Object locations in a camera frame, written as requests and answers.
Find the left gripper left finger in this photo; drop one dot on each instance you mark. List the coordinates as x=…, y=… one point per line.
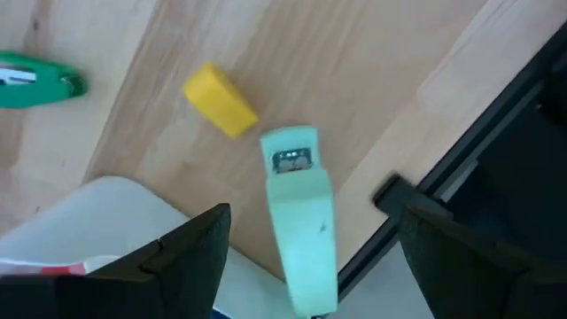
x=195, y=266

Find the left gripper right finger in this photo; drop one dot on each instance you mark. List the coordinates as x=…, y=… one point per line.
x=452, y=266

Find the mint green stapler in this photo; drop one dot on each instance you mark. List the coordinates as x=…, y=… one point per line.
x=301, y=221

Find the yellow mini stapler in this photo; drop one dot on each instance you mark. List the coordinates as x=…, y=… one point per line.
x=219, y=99

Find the green mini stapler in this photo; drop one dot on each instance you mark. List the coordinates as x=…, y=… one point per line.
x=40, y=84

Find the white rectangular tray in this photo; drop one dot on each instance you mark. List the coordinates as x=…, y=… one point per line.
x=111, y=208

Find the black aluminium table frame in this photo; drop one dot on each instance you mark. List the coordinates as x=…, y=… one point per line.
x=509, y=155

